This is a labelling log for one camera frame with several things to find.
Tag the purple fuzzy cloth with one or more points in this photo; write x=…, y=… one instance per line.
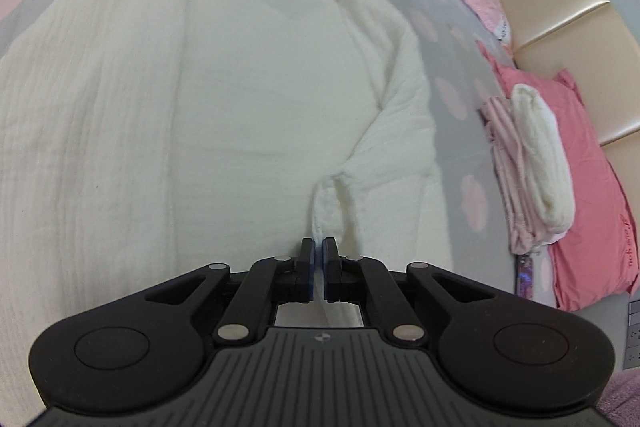
x=622, y=402

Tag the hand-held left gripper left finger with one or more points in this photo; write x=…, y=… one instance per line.
x=306, y=264

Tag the white knit sweater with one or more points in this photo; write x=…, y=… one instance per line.
x=240, y=107

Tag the grey blanket with pink dots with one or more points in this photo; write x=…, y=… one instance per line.
x=450, y=57

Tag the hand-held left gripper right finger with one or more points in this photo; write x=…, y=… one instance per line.
x=331, y=264

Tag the wall socket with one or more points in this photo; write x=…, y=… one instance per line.
x=633, y=334

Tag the purple glittery case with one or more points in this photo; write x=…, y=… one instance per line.
x=524, y=279

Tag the folded pink garment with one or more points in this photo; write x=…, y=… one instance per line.
x=510, y=167

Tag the dark pink pillow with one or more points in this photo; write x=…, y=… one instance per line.
x=595, y=207

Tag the folded white garment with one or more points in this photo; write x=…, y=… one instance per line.
x=542, y=147

